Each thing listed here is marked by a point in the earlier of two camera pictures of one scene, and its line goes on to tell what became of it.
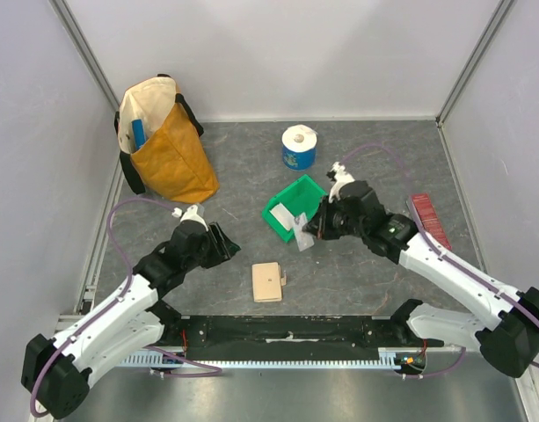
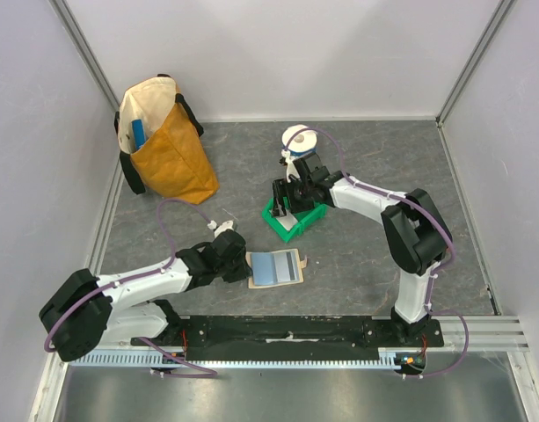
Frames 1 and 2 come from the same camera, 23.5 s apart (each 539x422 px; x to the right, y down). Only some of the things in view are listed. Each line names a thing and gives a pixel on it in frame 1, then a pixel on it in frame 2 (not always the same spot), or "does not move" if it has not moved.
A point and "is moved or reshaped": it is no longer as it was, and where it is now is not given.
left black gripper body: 193,260 → 234,270
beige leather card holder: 267,282 is moved or reshaped
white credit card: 305,240 → 287,265
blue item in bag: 139,132 does not move
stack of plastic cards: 283,214 does not move
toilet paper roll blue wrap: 299,142 does not move
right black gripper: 324,221 → 282,196
